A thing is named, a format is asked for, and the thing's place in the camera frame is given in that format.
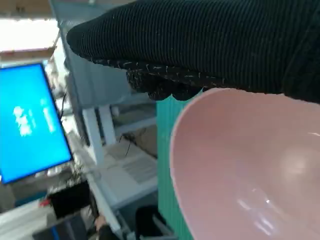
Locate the green cutting mat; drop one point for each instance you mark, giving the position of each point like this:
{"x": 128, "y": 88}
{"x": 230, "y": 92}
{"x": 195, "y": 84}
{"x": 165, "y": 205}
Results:
{"x": 165, "y": 140}

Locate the white perforated cabinet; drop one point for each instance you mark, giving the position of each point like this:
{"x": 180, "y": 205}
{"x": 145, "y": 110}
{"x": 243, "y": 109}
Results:
{"x": 130, "y": 175}

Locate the black electronics box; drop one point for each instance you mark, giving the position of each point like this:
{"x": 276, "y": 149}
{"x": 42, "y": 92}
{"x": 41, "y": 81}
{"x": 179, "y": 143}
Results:
{"x": 70, "y": 200}

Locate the blue screen monitor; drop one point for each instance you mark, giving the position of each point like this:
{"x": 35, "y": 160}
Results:
{"x": 30, "y": 125}

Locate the pink plastic bowl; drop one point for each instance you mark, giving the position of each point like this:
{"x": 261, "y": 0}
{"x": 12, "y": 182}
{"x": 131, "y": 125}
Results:
{"x": 237, "y": 162}

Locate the black knitted glove right hand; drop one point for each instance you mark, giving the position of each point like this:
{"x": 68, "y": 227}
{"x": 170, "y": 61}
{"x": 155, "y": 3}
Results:
{"x": 200, "y": 42}

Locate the person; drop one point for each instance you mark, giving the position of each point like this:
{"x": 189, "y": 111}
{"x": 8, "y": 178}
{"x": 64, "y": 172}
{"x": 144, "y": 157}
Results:
{"x": 105, "y": 230}

